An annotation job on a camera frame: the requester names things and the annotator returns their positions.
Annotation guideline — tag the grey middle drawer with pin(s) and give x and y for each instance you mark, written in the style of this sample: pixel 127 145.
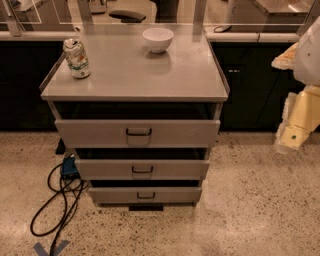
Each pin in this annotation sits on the grey middle drawer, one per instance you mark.
pixel 90 169

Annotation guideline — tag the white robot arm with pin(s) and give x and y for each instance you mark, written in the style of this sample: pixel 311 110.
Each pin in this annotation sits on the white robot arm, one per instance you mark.
pixel 307 59

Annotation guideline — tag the grey top drawer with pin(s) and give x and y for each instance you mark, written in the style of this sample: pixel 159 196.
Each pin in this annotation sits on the grey top drawer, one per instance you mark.
pixel 138 133

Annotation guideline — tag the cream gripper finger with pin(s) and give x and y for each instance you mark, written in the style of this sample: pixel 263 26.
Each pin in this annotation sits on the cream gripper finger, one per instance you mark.
pixel 286 60

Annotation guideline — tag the crushed white soda can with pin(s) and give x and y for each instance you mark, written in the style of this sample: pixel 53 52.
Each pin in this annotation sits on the crushed white soda can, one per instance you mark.
pixel 76 58

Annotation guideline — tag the grey metal drawer cabinet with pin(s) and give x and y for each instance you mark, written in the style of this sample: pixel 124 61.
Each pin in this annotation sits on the grey metal drawer cabinet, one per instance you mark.
pixel 127 82

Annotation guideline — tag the white ceramic bowl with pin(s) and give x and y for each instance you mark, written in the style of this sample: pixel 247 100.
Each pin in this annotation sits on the white ceramic bowl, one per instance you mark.
pixel 157 40

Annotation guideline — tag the black office chair seat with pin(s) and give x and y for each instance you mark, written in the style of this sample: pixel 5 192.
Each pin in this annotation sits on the black office chair seat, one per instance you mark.
pixel 127 16

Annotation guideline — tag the grey bottom drawer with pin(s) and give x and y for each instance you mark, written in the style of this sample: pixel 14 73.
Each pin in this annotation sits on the grey bottom drawer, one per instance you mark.
pixel 139 195

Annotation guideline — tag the grey drawer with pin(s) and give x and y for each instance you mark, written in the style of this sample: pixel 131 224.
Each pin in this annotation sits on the grey drawer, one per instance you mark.
pixel 138 133
pixel 139 195
pixel 90 169

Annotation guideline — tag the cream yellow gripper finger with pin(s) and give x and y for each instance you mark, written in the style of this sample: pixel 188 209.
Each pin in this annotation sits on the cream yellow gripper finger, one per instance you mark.
pixel 300 117

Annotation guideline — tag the blue power adapter box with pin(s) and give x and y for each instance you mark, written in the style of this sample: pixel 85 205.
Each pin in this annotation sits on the blue power adapter box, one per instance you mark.
pixel 69 169

